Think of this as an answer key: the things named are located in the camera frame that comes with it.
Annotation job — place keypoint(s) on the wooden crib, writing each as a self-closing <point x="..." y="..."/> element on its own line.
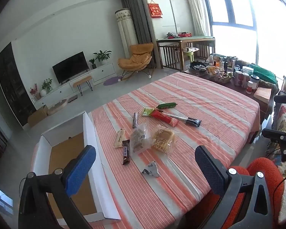
<point x="171" y="54"/>

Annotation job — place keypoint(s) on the brown cardboard box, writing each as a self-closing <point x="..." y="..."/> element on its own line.
<point x="38" y="116"/>

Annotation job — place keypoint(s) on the green snack packet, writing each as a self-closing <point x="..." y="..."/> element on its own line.
<point x="147" y="112"/>

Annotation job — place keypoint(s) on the white covered air conditioner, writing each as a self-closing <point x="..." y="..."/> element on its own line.
<point x="126" y="28"/>

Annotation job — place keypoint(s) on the brown paper box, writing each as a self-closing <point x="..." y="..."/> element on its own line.
<point x="263" y="95"/>

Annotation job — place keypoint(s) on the beige pet bed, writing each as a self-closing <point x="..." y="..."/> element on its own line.
<point x="57" y="106"/>

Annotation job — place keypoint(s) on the orange rocking chair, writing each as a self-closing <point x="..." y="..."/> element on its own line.
<point x="135" y="57"/>

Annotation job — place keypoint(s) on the long black snack packet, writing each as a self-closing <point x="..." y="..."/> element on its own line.
<point x="193" y="121"/>

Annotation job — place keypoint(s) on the white television cabinet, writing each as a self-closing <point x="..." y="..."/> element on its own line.
<point x="102" y="71"/>

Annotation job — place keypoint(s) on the plant in white vase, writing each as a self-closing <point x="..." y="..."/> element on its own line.
<point x="46" y="84"/>

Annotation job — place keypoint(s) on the green plastic stool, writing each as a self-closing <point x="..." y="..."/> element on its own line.
<point x="189" y="54"/>

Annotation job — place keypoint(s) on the black flat television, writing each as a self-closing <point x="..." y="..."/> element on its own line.
<point x="70" y="66"/>

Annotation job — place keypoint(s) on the brown chocolate bar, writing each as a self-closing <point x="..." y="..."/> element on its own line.
<point x="125" y="152"/>

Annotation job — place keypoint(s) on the red flower vase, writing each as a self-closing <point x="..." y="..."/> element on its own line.
<point x="34" y="90"/>

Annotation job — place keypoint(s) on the red wall calendar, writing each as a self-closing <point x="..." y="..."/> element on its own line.
<point x="155" y="10"/>

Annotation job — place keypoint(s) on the orange striped tablecloth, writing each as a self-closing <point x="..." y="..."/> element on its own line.
<point x="193" y="95"/>

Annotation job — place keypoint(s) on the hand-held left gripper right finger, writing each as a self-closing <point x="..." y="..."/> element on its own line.
<point x="209" y="169"/>

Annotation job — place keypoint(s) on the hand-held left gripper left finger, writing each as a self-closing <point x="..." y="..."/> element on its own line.
<point x="81" y="169"/>

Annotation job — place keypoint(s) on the woven snack basket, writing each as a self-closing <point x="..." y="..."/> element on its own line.
<point x="219" y="77"/>

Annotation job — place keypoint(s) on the red fluffy chair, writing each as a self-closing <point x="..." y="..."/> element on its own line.
<point x="259" y="164"/>

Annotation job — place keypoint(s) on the small potted plant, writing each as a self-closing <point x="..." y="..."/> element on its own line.
<point x="93" y="63"/>

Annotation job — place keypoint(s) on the large green potted plant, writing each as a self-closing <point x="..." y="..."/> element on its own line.
<point x="102" y="56"/>

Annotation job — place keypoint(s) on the wooden stool with metal legs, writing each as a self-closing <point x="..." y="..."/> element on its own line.
<point x="82" y="80"/>

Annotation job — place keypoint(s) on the white cardboard box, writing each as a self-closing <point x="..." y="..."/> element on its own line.
<point x="93" y="143"/>

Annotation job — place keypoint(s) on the clear bag of biscuits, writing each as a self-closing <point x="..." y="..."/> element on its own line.
<point x="139" y="139"/>

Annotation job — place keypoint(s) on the bread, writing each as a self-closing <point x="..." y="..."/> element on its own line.
<point x="162" y="139"/>

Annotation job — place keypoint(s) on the purple floor mat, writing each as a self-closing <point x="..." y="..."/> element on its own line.
<point x="110" y="81"/>

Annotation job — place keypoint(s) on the grey triangular snack packet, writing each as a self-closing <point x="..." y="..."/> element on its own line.
<point x="151" y="169"/>

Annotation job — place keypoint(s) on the green wrapped sausage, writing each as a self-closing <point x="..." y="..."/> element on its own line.
<point x="165" y="105"/>

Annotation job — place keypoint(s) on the yellow snack bar packet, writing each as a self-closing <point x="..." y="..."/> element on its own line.
<point x="119" y="138"/>

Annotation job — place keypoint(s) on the white curtain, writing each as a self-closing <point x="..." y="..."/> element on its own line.
<point x="197" y="9"/>

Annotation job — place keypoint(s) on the wooden side table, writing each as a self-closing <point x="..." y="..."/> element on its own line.
<point x="231" y="85"/>

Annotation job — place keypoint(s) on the dark biscuit roll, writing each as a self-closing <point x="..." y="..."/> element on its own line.
<point x="135" y="120"/>

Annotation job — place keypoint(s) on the grey curtain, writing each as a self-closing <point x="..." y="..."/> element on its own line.
<point x="138" y="12"/>

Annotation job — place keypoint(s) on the green cloth bag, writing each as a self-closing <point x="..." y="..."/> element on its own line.
<point x="264" y="72"/>

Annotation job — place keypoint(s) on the black glass cabinet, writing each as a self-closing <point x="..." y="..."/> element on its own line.
<point x="12" y="85"/>

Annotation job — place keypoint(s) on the black tray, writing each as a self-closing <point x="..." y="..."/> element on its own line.
<point x="197" y="68"/>

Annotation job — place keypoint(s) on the red snack packet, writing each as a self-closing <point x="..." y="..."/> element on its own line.
<point x="164" y="118"/>

